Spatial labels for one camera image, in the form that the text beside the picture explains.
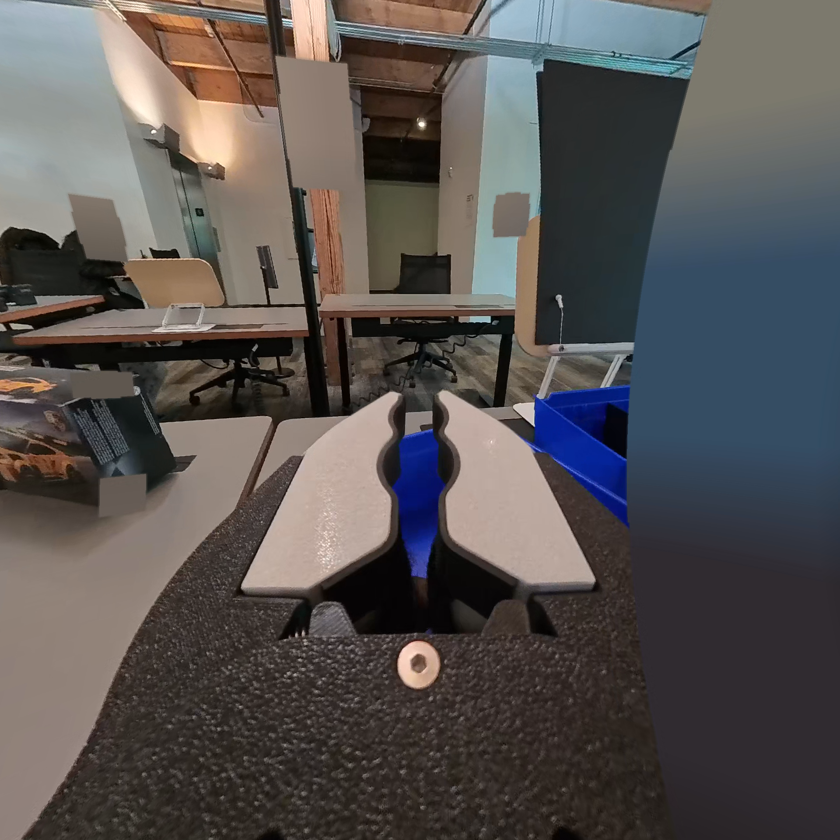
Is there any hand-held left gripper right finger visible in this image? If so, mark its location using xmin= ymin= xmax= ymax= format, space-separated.
xmin=430 ymin=390 xmax=598 ymax=634

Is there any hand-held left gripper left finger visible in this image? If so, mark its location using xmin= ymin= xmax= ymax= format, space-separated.
xmin=241 ymin=392 xmax=416 ymax=634

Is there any blue plastic storage bin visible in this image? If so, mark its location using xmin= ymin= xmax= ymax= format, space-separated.
xmin=533 ymin=386 xmax=631 ymax=526
xmin=392 ymin=430 xmax=448 ymax=581

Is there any black swivel chair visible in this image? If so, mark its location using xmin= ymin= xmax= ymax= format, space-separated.
xmin=382 ymin=252 xmax=458 ymax=388
xmin=189 ymin=344 xmax=293 ymax=408

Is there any wooden-edged desk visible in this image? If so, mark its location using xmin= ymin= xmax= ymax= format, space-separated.
xmin=319 ymin=293 xmax=517 ymax=411
xmin=13 ymin=305 xmax=312 ymax=408

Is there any clear acrylic stand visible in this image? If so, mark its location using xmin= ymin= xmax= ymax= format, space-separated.
xmin=152 ymin=302 xmax=214 ymax=333

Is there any black metal pole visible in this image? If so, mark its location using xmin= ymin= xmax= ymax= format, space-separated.
xmin=266 ymin=0 xmax=329 ymax=417

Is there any dark screen on stand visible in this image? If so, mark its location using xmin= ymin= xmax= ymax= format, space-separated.
xmin=256 ymin=245 xmax=280 ymax=306

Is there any light wooden panel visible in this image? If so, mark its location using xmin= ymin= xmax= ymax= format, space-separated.
xmin=123 ymin=258 xmax=226 ymax=309

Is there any black board wooden rim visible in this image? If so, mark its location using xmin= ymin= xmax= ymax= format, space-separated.
xmin=516 ymin=59 xmax=690 ymax=358

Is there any grey elevator door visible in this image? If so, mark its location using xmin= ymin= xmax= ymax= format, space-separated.
xmin=169 ymin=151 xmax=224 ymax=263

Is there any dark jacket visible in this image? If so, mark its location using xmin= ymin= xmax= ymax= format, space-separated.
xmin=0 ymin=226 xmax=142 ymax=309

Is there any grey metal rail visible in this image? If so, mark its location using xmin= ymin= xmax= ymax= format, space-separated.
xmin=512 ymin=341 xmax=634 ymax=421

